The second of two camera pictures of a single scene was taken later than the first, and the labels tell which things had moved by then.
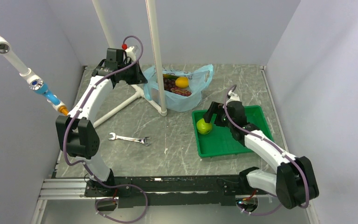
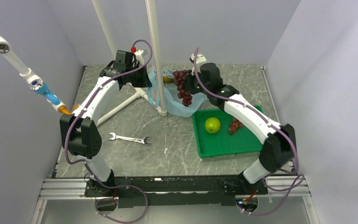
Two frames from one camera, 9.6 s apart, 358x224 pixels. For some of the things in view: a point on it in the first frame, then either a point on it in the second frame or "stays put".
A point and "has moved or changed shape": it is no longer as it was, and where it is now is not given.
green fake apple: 203,127 has moved or changed shape
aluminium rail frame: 56,188 stays put
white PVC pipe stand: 160,108 stays put
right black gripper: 213,109 to 189,84
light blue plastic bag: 198,80 has moved or changed shape
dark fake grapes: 169,85 to 180,76
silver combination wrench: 142,140 stays put
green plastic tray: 221,142 stays put
